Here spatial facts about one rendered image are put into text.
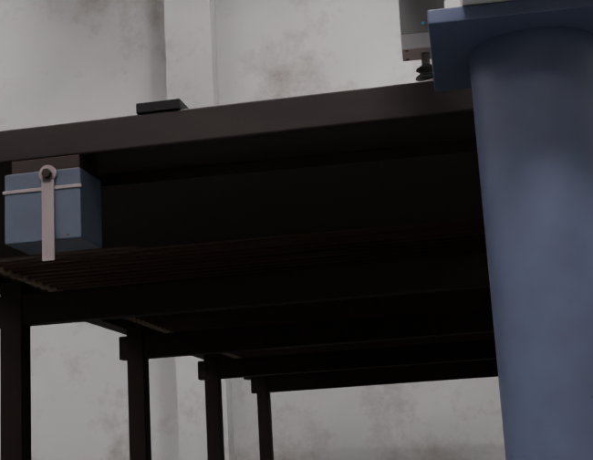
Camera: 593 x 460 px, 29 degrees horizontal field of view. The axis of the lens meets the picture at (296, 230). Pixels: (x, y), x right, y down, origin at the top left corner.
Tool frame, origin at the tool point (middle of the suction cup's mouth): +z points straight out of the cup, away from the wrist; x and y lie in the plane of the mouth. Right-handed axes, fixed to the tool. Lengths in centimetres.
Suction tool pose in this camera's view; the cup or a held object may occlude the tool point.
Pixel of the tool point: (427, 78)
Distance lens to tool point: 212.9
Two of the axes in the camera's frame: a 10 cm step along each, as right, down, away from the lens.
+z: 0.6, 9.8, -2.1
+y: -9.9, 0.8, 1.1
